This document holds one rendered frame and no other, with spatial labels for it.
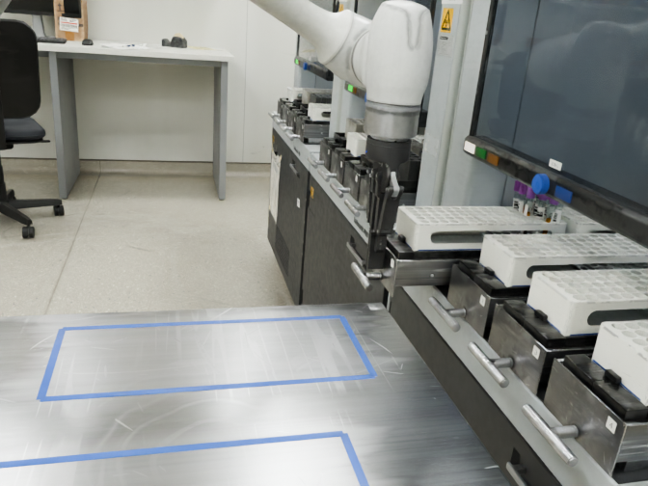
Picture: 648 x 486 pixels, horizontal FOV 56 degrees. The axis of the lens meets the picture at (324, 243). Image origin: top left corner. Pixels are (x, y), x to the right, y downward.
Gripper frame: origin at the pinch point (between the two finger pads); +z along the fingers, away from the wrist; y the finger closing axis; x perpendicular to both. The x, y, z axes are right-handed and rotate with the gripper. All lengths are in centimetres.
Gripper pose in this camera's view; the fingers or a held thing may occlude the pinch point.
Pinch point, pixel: (376, 249)
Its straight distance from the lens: 110.5
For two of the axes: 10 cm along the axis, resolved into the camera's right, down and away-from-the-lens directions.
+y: -2.3, -3.6, 9.0
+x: -9.7, 0.1, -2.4
